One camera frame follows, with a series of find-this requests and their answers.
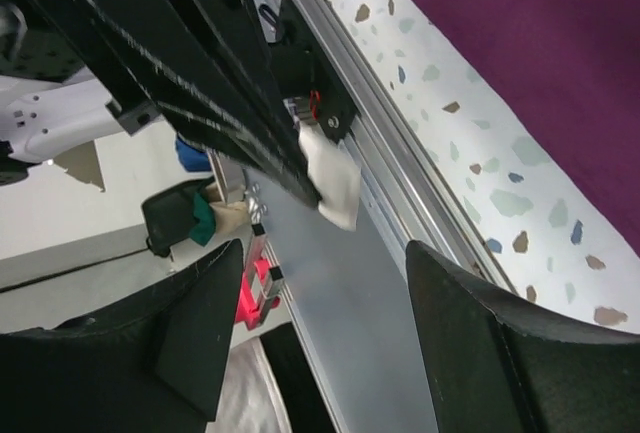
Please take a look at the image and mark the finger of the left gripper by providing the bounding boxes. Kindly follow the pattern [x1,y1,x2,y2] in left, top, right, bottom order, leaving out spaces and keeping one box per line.
[0,0,324,212]
[192,0,300,163]

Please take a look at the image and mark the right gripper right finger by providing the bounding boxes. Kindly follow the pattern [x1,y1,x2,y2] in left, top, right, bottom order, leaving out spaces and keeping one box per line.
[405,240,639,432]

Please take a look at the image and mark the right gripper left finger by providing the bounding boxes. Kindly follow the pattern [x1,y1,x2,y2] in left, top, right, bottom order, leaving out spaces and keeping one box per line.
[1,239,244,432]

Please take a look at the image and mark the white strip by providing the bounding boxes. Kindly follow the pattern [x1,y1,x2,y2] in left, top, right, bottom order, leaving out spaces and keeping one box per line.
[298,125,361,231]

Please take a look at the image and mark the purple cloth mat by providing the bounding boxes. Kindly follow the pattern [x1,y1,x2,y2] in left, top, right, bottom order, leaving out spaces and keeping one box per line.
[412,0,639,247]

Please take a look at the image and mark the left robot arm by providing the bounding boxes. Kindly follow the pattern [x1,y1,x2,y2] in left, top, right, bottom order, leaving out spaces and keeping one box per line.
[1,0,321,207]

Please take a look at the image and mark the pink plastic clamp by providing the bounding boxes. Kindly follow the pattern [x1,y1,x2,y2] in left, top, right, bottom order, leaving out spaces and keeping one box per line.
[235,257,284,330]

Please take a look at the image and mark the black bag with cloths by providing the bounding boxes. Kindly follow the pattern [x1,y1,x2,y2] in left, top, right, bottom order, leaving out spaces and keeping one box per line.
[141,176,214,258]

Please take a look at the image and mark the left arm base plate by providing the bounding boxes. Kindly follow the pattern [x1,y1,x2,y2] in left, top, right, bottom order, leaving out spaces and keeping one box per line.
[259,0,358,144]

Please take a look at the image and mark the aluminium rail frame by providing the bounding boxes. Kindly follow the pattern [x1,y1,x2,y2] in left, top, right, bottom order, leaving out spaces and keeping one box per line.
[253,0,508,432]

